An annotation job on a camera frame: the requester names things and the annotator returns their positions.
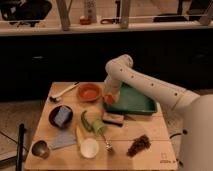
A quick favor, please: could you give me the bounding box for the small red object on ledge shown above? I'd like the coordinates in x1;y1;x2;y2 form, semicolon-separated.
79;16;92;25

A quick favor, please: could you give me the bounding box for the dark round bowl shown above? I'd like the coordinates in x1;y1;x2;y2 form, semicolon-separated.
49;105;73;129

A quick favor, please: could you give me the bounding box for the yellow banana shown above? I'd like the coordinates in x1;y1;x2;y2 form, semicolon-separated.
75;126;85;146

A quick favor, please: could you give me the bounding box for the black pole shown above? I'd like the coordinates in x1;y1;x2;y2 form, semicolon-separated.
15;123;25;171

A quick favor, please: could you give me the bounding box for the black office chair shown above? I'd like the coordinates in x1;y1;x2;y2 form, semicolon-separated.
0;0;52;27

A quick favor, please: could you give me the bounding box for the wooden frame post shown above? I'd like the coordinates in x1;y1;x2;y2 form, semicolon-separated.
120;0;131;29
56;0;70;31

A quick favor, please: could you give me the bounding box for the red bowl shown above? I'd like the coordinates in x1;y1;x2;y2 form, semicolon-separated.
77;83;101;102

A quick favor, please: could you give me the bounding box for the blue sponge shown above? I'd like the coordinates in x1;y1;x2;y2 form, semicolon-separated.
54;106;70;127

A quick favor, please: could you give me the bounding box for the red apple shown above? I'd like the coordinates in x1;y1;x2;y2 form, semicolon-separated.
104;94;115;105

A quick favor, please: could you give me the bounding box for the brown dried cluster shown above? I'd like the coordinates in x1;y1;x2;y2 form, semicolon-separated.
127;135;151;157

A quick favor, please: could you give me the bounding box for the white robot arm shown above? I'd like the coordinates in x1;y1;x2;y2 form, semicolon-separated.
104;54;213;171

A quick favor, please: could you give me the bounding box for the metal cup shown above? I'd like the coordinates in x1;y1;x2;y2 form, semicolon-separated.
31;140;50;159

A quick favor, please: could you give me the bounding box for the wooden frame post middle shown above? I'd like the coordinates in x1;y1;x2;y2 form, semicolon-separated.
120;0;131;29

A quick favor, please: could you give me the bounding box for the black cable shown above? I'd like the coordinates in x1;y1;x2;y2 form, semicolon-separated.
169;131;184;140

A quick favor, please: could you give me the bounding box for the white small cup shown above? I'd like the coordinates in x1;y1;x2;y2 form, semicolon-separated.
80;138;99;158

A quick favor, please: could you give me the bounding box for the grey blue cloth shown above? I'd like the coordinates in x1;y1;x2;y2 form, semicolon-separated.
49;131;76;150

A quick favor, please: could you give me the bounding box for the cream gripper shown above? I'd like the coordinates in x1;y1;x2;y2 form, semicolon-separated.
104;82;120;100

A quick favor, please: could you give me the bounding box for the wooden frame post left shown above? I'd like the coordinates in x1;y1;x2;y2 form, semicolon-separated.
56;0;70;31

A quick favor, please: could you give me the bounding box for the green handled fork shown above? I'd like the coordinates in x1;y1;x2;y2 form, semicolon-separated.
92;119;114;155

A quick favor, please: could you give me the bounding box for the green plastic tray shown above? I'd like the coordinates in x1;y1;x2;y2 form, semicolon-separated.
103;84;157;116

